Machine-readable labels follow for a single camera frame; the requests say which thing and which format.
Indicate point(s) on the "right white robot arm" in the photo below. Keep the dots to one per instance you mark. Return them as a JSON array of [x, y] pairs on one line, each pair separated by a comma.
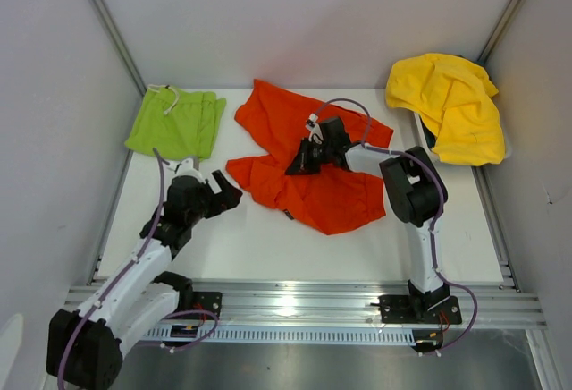
[[415, 191]]

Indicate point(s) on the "yellow shorts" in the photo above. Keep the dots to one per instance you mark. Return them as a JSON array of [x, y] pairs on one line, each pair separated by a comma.
[[453, 97]]

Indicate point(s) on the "left aluminium corner post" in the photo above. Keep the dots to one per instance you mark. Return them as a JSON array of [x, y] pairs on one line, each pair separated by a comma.
[[108, 23]]

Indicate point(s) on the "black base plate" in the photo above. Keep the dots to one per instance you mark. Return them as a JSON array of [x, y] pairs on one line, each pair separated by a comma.
[[399, 309], [203, 301]]

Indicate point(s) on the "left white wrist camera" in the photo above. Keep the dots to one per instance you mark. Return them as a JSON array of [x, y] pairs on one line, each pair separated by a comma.
[[188, 166]]

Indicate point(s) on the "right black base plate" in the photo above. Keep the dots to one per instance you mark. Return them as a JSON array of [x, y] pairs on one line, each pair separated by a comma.
[[399, 309]]

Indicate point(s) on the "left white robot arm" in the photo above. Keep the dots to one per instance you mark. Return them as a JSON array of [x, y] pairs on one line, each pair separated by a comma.
[[88, 345]]

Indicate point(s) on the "right aluminium corner post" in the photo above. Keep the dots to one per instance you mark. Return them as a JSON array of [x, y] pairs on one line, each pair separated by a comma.
[[501, 27]]

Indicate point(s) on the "lime green shorts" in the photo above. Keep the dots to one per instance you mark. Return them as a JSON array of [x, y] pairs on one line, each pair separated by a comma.
[[176, 123]]

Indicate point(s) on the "orange shorts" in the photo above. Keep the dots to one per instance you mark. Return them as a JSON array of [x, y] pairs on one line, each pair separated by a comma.
[[333, 201]]

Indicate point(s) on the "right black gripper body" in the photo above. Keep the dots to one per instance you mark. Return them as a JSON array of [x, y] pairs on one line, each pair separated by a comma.
[[328, 148]]

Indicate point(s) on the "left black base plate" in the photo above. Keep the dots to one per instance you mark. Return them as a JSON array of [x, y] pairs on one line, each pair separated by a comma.
[[203, 301]]

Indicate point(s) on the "aluminium mounting rail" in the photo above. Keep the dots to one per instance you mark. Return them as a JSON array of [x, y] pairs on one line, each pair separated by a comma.
[[290, 303]]

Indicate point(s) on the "aluminium corner post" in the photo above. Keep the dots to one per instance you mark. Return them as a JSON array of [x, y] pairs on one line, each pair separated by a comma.
[[501, 27], [108, 23]]

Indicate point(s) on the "white slotted cable duct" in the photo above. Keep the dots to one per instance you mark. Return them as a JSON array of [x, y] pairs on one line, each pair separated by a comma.
[[368, 335]]

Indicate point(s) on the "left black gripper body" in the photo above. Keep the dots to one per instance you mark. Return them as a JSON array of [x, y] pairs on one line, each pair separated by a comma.
[[206, 198]]

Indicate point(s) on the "white plastic bin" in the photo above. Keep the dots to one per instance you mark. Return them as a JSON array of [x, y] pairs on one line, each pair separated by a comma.
[[427, 140]]

